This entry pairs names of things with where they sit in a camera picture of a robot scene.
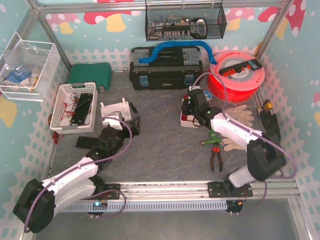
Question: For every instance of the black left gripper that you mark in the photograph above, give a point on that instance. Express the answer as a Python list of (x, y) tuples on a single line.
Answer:
[(130, 126)]

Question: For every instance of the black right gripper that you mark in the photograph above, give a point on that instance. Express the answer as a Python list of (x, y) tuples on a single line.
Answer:
[(191, 99)]

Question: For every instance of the black handled screwdriver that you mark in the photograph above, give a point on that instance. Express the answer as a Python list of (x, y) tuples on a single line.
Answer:
[(131, 105)]

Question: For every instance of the white peg fixture base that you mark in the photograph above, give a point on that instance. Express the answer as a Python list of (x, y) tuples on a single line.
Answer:
[(122, 107)]

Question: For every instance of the black rectangular plate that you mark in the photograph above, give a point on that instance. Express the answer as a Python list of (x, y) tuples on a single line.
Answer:
[(84, 142)]

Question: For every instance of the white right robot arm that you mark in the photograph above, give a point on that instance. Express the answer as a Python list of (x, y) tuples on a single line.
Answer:
[(264, 155)]

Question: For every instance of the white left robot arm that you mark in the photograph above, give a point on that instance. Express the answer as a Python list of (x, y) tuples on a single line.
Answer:
[(41, 200)]

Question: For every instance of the white spring box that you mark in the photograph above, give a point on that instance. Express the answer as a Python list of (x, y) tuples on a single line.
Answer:
[(186, 121)]

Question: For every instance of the green hand tool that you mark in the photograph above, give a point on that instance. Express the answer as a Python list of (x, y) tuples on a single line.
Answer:
[(214, 139)]

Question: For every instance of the black toolbox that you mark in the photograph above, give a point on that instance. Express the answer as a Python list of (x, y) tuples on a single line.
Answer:
[(173, 68)]

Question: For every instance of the upper white work glove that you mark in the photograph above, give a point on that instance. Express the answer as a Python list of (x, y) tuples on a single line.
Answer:
[(241, 114)]

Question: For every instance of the white work glove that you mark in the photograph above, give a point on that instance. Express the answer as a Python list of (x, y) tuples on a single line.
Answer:
[(241, 114), (229, 144)]

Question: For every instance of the lower white work glove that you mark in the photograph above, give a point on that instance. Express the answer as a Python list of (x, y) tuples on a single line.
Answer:
[(229, 144)]

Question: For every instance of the red filament spool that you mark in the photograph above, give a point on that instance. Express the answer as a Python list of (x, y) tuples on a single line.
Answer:
[(239, 87)]

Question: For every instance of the black device in basket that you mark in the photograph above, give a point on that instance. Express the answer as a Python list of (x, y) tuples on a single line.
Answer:
[(82, 108)]

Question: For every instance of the green plastic case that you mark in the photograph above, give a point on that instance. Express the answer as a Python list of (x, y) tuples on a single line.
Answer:
[(99, 73)]

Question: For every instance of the white perforated basket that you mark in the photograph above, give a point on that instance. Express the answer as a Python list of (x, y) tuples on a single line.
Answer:
[(66, 100)]

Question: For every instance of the black power strip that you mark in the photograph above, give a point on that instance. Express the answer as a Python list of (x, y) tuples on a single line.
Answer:
[(252, 64)]

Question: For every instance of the yellow black tool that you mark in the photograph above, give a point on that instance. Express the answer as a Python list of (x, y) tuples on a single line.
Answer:
[(266, 106)]

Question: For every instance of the black yellow rubber glove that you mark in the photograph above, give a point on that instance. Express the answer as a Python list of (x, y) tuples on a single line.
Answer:
[(269, 122)]

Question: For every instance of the clear acrylic box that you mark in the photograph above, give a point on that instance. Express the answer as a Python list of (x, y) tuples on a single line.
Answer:
[(41, 57)]

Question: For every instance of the blue white glove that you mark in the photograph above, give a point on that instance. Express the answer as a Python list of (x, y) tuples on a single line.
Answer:
[(19, 76)]

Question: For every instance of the solder wire spool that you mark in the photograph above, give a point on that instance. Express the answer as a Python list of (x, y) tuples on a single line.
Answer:
[(208, 95)]

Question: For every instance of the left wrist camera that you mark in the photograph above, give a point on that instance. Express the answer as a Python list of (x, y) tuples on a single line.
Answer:
[(112, 119)]

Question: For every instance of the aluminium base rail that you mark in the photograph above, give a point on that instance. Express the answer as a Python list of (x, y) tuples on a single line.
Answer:
[(182, 190)]

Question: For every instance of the black wire mesh basket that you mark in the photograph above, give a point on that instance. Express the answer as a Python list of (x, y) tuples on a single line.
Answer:
[(184, 22)]

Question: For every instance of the grey slotted cable duct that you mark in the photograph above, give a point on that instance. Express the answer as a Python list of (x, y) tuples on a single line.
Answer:
[(147, 206)]

